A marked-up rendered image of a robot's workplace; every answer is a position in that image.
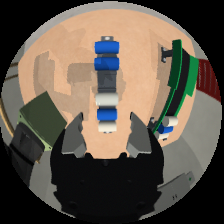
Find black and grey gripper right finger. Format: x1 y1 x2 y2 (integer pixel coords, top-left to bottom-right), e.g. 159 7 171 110
126 111 164 185

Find blue plastic bar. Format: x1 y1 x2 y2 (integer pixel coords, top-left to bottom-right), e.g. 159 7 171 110
94 57 119 71
97 108 117 120
158 124 173 134
94 41 119 54

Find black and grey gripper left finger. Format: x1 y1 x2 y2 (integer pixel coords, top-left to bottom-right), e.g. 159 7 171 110
50 112 87 185

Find white plastic bar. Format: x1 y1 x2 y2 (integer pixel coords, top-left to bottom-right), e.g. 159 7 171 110
96 93 118 106
162 116 178 127
154 131 169 140
98 121 117 132

